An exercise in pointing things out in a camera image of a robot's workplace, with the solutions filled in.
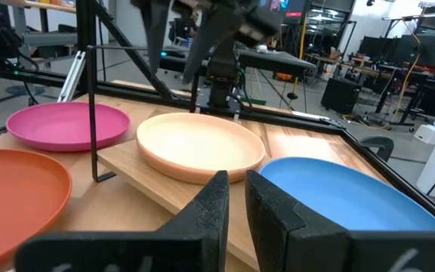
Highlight computer monitor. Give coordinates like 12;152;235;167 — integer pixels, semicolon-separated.
258;0;310;24

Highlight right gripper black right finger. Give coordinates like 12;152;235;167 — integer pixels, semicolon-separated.
245;169;435;272

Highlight black computer case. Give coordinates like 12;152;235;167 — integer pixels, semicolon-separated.
319;76;363;116

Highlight black curved bracket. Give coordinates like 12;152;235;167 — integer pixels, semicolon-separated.
359;135;396;162

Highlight silver metal bracket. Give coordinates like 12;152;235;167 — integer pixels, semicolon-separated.
56;50;87;104

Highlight black metal table frame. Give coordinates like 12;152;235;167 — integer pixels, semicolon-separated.
0;0;435;231

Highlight blue plate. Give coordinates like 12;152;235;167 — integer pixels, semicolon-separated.
258;156;435;232

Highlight pink plate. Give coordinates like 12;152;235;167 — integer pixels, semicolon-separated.
5;100;131;153

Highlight yellow hanging cable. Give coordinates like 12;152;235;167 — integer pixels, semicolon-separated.
390;20;421;122

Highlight black office chair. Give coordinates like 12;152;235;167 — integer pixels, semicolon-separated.
390;73;435;133

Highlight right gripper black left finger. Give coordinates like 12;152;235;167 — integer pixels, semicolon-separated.
13;169;231;272

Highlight orange plate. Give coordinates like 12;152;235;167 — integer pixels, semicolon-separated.
0;149;73;272

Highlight black desk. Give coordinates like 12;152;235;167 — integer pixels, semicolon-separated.
159;45;317;79

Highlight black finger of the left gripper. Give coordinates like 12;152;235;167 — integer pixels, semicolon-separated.
140;2;174;79
180;7;242;85

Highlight cream plate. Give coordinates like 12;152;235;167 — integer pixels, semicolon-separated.
136;112;267;175

